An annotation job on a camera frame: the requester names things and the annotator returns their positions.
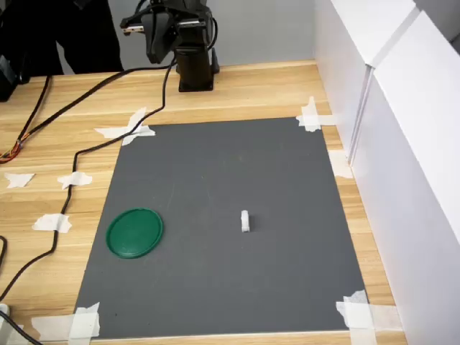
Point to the small white plastic terminal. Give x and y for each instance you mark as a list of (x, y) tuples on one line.
[(245, 222)]

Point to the round green lid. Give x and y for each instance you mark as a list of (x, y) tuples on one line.
[(134, 233)]

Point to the white tape piece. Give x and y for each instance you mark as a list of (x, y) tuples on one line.
[(340, 165), (50, 223), (84, 323), (133, 127), (309, 120), (73, 179), (359, 316), (18, 179)]

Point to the black box device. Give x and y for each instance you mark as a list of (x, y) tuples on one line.
[(6, 79)]

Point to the white partition panel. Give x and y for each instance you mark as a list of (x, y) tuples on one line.
[(413, 179), (345, 54)]

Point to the dark grey mat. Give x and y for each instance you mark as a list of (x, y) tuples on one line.
[(223, 223)]

